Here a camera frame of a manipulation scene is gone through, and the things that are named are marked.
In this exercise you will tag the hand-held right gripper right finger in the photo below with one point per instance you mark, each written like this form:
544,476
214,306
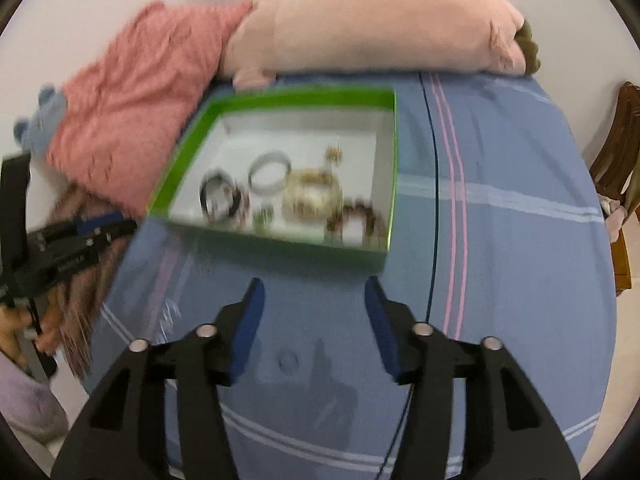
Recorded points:
382,335

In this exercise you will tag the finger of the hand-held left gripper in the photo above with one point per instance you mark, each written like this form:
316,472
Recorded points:
70,262
100,223

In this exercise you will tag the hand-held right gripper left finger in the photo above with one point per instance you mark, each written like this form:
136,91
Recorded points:
247,340

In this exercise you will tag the green cardboard box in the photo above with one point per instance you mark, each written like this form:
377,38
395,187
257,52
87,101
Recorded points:
280,255

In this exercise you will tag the silver bangle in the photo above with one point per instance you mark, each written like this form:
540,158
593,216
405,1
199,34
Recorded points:
255,182

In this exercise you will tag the pearl flower brooch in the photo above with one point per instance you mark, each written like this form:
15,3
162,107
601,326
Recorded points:
335,154

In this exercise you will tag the person's left forearm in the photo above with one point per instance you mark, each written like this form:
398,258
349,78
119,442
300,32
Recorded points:
25,400

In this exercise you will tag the person's left hand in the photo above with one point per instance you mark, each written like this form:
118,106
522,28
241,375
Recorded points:
50,335

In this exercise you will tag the fringed plaid scarf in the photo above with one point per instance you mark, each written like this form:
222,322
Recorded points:
85,300

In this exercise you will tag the blue plush toy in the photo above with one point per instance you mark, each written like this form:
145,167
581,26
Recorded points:
45,120

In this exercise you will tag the black wrist watch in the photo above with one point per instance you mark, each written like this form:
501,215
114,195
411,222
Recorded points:
231,207

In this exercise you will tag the pink dotted blanket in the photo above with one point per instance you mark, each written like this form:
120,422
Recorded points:
140,90

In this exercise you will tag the blue striped bedsheet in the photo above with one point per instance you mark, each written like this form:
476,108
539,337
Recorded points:
515,260

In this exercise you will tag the cream wrist watch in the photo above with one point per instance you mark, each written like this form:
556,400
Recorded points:
312,197

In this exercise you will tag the wooden chair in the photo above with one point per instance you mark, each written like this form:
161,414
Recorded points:
617,160

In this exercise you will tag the pink plush toy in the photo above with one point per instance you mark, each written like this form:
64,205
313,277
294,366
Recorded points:
380,25

